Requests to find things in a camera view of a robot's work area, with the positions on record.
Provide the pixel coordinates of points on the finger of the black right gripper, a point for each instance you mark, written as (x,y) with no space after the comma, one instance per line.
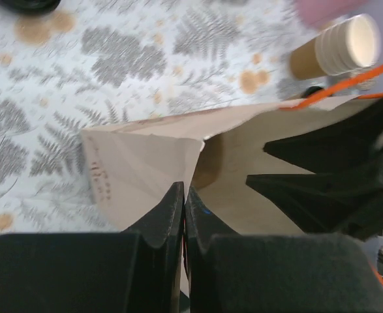
(348,202)
(336,147)

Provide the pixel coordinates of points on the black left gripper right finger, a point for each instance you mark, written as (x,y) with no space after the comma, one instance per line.
(230,272)

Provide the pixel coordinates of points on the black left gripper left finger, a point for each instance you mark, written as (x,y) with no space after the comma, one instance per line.
(136,270)

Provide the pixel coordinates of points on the kraft paper takeout bag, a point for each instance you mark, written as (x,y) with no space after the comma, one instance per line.
(132,165)

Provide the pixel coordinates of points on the stack of paper cups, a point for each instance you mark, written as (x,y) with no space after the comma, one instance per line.
(345,47)

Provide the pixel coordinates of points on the pink straw holder cup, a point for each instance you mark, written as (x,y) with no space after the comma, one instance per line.
(316,13)

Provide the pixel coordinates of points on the floral patterned tablecloth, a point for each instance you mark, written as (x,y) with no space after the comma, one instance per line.
(100,62)

